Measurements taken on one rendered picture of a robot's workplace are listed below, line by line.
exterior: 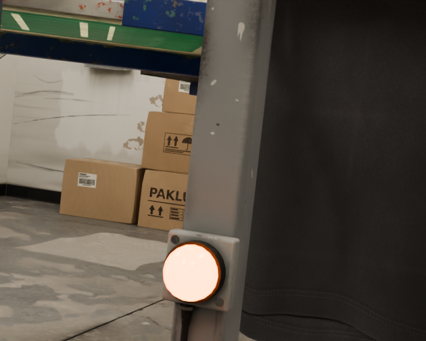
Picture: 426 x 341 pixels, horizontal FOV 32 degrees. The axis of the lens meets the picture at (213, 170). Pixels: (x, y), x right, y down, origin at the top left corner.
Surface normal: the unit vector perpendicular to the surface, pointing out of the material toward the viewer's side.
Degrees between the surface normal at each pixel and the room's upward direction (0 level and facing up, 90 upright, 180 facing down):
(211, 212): 90
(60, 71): 90
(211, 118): 90
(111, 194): 91
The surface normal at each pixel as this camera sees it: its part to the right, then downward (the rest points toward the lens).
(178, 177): -0.34, 0.00
